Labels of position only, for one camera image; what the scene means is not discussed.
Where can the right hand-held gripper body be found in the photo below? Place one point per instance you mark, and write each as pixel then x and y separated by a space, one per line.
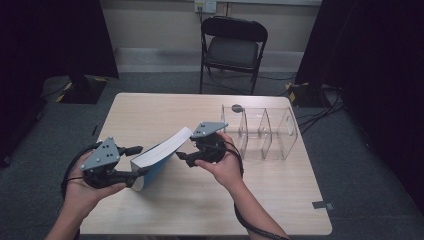
pixel 210 146

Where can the black folding chair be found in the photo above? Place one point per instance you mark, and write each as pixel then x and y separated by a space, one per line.
pixel 233 50

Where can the dark curtain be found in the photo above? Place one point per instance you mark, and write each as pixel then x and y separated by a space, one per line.
pixel 50 40
pixel 373 66

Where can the clear acrylic book rack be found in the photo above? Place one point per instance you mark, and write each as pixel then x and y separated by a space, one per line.
pixel 266 133

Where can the dark stand base yellow tape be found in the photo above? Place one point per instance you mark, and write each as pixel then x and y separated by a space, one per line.
pixel 80 90
pixel 306 95

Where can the white wall socket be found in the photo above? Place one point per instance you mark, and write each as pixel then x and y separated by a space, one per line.
pixel 205 6

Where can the grey tape strip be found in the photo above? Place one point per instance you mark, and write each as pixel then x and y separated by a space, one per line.
pixel 322 205

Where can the blue book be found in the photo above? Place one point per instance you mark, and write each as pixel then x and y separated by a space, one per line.
pixel 160 153

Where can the person's left hand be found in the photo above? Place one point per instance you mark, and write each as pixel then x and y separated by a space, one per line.
pixel 80 193

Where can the person's right hand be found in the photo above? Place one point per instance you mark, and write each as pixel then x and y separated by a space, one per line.
pixel 228 170

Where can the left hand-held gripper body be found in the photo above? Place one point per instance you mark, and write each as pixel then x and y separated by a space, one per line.
pixel 103 156

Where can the black round table grommet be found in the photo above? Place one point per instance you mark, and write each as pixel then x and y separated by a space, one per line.
pixel 237 108

